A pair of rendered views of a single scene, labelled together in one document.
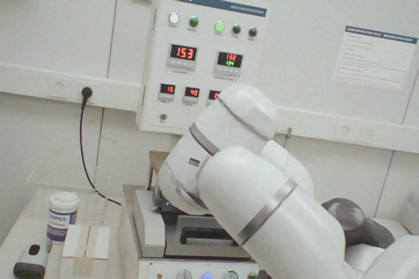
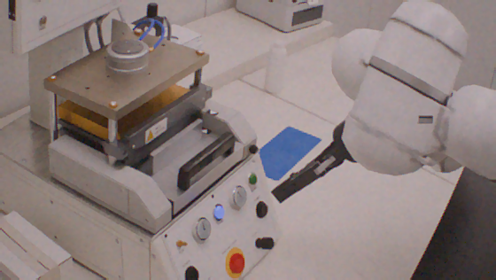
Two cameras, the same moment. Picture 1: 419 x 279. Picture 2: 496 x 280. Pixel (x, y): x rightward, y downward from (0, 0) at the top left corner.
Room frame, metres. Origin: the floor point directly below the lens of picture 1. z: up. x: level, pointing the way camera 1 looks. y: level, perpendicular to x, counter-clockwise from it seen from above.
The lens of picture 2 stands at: (0.31, 0.63, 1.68)
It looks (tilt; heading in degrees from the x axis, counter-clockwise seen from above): 32 degrees down; 314
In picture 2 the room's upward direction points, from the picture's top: 7 degrees clockwise
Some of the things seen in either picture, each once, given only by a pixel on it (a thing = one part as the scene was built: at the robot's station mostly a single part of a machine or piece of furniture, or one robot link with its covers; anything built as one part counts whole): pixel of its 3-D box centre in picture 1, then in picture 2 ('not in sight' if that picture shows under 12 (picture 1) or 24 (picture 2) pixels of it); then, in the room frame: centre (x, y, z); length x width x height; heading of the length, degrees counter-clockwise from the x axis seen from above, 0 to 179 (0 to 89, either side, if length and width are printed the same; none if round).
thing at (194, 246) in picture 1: (197, 218); (143, 140); (1.21, -0.02, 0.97); 0.30 x 0.22 x 0.08; 17
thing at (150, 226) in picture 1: (148, 221); (105, 182); (1.15, 0.11, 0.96); 0.25 x 0.05 x 0.07; 17
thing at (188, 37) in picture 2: not in sight; (161, 52); (1.72, -0.44, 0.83); 0.23 x 0.12 x 0.07; 103
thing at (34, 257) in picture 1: (37, 251); not in sight; (1.19, 0.41, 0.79); 0.20 x 0.08 x 0.08; 9
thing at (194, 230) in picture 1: (211, 236); (206, 159); (1.08, -0.06, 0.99); 0.15 x 0.02 x 0.04; 107
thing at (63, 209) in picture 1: (62, 217); not in sight; (1.35, 0.39, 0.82); 0.09 x 0.09 x 0.15
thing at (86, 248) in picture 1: (85, 254); (22, 262); (1.21, 0.28, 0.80); 0.19 x 0.13 x 0.09; 9
